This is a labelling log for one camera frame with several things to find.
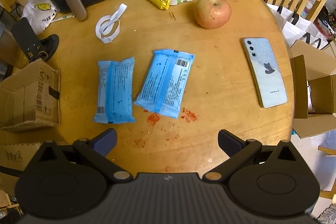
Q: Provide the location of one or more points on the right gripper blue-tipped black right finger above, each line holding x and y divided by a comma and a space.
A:
240, 152

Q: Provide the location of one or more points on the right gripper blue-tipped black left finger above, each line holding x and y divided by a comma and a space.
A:
93, 153

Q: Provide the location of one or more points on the narrow blue wipes pack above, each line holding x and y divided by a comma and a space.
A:
114, 97

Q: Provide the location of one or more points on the small cardboard box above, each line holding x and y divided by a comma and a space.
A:
30, 98

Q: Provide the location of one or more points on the blue wipes pack with barcode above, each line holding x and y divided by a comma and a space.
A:
165, 83

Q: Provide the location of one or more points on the cardboard box with black tape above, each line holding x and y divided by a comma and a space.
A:
15, 157

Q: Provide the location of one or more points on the light blue smartphone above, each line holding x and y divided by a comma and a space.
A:
265, 71

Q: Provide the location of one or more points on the open cardboard box on right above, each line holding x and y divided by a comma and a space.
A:
314, 90

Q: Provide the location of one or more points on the black phone stand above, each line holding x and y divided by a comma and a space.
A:
32, 47

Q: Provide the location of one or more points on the white elastic band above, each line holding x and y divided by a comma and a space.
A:
108, 27

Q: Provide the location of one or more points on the white paper shopping bag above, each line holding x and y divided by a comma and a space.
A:
294, 28

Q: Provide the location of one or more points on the wrapped disposable chopsticks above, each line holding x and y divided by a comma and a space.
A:
63, 18

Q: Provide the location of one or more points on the red apple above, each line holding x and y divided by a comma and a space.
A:
211, 14

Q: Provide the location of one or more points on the white smiley plastic bag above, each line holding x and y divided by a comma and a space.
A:
40, 14

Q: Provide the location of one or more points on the small paper clip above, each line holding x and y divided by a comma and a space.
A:
172, 16

